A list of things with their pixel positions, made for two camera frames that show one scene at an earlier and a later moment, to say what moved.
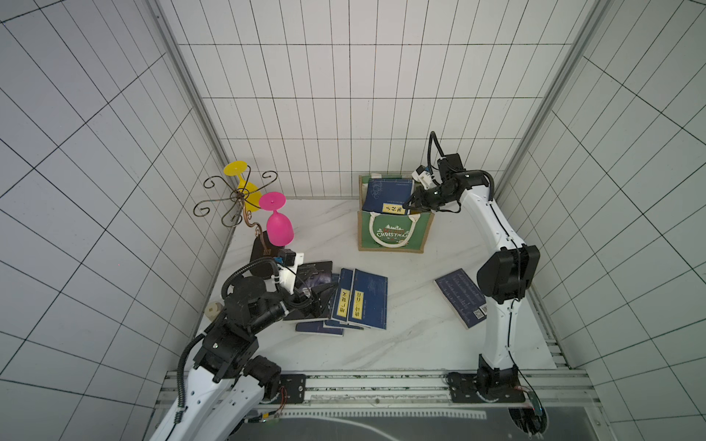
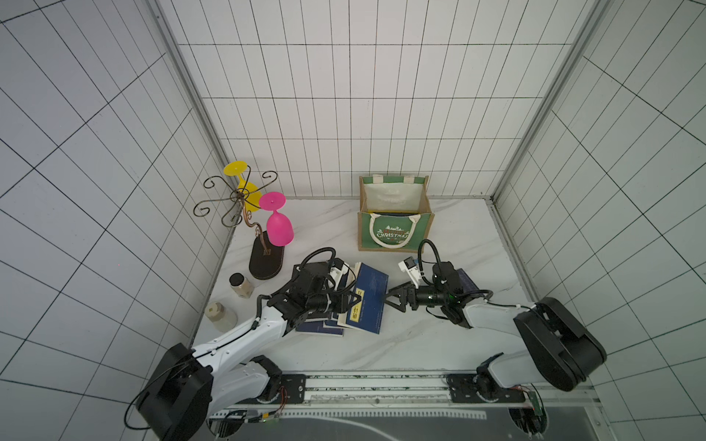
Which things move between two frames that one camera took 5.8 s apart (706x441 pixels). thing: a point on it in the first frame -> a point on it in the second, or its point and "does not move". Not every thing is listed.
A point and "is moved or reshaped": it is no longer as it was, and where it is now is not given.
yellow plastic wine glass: (252, 193) does not move
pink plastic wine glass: (279, 228) does not move
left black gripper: (318, 307) -> (342, 306)
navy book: (317, 327) does not move
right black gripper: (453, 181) -> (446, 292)
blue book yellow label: (340, 310) is moved or reshaped
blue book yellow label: (369, 299) does not move
